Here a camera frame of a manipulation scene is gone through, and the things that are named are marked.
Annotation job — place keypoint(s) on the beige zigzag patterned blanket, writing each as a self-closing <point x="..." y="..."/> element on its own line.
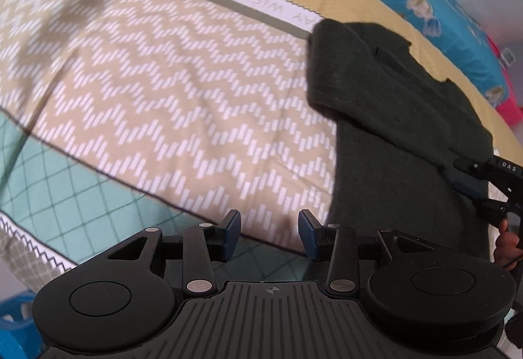
<point x="163" y="97"/>

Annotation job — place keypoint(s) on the dark green sweater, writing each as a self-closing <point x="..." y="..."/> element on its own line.
<point x="388" y="126"/>

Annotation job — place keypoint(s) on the pink cloth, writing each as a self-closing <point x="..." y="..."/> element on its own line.
<point x="510" y="97"/>

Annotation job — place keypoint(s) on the white wall socket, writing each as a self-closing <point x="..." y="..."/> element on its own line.
<point x="508" y="55"/>

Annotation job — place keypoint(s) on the person's right hand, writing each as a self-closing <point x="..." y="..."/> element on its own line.
<point x="506" y="246"/>

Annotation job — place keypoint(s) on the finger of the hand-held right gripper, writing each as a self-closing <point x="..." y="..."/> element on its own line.
<point x="470" y="184"/>
<point x="492" y="212"/>

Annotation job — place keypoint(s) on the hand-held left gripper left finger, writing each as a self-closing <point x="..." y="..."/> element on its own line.
<point x="232" y="231"/>

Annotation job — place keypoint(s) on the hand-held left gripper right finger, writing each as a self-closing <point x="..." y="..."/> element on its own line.
<point x="307" y="236"/>

